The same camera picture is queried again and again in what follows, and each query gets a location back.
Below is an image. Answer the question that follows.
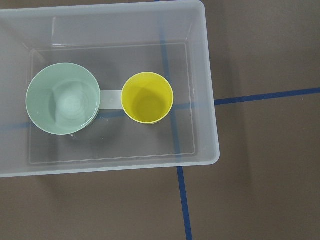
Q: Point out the clear plastic bin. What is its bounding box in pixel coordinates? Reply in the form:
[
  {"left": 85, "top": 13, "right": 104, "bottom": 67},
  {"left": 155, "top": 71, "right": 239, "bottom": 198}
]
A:
[{"left": 0, "top": 0, "right": 220, "bottom": 178}]

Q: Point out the yellow plastic cup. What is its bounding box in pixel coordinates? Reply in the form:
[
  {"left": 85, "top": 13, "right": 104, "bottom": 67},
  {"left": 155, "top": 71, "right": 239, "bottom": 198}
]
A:
[{"left": 120, "top": 72, "right": 174, "bottom": 125}]

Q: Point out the mint green bowl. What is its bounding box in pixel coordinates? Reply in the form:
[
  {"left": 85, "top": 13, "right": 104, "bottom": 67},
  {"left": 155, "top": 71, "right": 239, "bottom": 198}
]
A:
[{"left": 25, "top": 63, "right": 101, "bottom": 135}]

